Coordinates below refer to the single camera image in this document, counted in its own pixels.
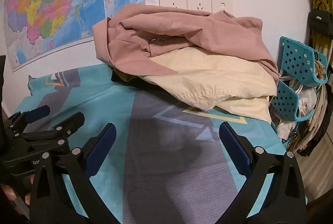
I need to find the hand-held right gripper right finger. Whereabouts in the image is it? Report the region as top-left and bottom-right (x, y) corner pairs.
(219, 122), (307, 224)

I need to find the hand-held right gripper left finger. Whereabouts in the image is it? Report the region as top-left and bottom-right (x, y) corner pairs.
(29, 123), (117, 224)

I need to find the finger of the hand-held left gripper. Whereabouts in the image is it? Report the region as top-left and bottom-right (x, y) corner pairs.
(23, 112), (85, 144)
(6, 106), (50, 134)

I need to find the pink jacket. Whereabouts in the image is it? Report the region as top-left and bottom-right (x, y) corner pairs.
(92, 4), (280, 81)

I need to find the person's left hand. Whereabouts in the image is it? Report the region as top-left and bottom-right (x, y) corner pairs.
(0, 173), (35, 217)

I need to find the teal grey printed bed sheet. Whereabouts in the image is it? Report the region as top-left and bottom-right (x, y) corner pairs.
(2, 64), (309, 224)

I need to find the dark garment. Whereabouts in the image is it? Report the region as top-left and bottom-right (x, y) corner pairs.
(111, 69), (146, 84)

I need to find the teal perforated plastic basket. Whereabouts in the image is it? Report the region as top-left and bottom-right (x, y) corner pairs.
(279, 36), (328, 87)
(271, 81), (316, 122)

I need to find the cream yellow garment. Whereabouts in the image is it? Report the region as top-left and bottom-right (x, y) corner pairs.
(122, 46), (277, 123)

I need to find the dark hanging cloth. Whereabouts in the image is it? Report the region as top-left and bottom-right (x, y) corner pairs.
(299, 120), (331, 157)

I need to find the white cloth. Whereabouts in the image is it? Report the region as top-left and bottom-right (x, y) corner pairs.
(299, 89), (317, 116)

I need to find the beige tote bag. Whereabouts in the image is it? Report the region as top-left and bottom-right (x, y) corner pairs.
(297, 84), (329, 152)

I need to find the black handbag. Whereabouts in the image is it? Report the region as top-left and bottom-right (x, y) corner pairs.
(308, 2), (333, 37)

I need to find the colourful wall map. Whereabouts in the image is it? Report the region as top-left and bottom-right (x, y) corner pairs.
(4, 0), (146, 72)

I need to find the white wall switch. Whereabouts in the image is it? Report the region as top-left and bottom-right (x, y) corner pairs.
(212, 0), (233, 15)

